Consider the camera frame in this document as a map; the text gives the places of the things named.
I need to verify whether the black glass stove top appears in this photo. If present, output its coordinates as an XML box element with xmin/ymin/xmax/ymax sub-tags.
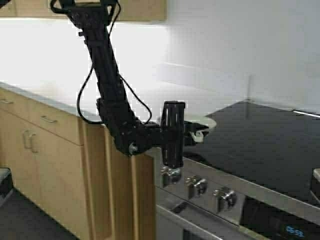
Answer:
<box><xmin>183</xmin><ymin>101</ymin><xmax>320</xmax><ymax>206</ymax></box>

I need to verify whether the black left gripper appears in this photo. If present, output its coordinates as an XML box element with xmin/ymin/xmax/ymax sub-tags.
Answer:
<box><xmin>160</xmin><ymin>100</ymin><xmax>209</xmax><ymax>167</ymax></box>

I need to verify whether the left steel stove knob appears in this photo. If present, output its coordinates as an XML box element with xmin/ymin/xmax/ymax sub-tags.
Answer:
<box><xmin>161</xmin><ymin>166</ymin><xmax>182</xmax><ymax>188</ymax></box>

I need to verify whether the steel oven front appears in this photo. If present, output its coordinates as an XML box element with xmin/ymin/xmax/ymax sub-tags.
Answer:
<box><xmin>152</xmin><ymin>149</ymin><xmax>320</xmax><ymax>240</ymax></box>

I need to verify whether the wooden base cabinet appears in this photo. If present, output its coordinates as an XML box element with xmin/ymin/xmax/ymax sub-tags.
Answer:
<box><xmin>0</xmin><ymin>83</ymin><xmax>156</xmax><ymax>240</ymax></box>

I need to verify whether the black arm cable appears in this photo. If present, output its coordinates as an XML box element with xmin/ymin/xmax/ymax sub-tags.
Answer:
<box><xmin>76</xmin><ymin>4</ymin><xmax>153</xmax><ymax>125</ymax></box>

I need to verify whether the middle steel stove knob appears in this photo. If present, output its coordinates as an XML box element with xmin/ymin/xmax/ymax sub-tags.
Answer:
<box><xmin>185</xmin><ymin>175</ymin><xmax>208</xmax><ymax>200</ymax></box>

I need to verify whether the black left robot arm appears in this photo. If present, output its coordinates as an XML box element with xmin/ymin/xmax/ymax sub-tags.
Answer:
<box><xmin>49</xmin><ymin>0</ymin><xmax>211</xmax><ymax>169</ymax></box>

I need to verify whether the steel stove knob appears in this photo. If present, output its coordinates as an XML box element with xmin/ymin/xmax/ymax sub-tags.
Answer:
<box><xmin>161</xmin><ymin>166</ymin><xmax>182</xmax><ymax>188</ymax></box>
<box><xmin>185</xmin><ymin>175</ymin><xmax>208</xmax><ymax>200</ymax></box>
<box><xmin>212</xmin><ymin>187</ymin><xmax>237</xmax><ymax>213</ymax></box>

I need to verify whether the wooden upper cabinet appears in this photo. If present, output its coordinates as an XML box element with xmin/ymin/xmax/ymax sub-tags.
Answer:
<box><xmin>0</xmin><ymin>0</ymin><xmax>167</xmax><ymax>22</ymax></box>

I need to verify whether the right steel stove knob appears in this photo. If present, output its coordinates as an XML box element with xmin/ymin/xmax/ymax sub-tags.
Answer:
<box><xmin>212</xmin><ymin>187</ymin><xmax>237</xmax><ymax>213</ymax></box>

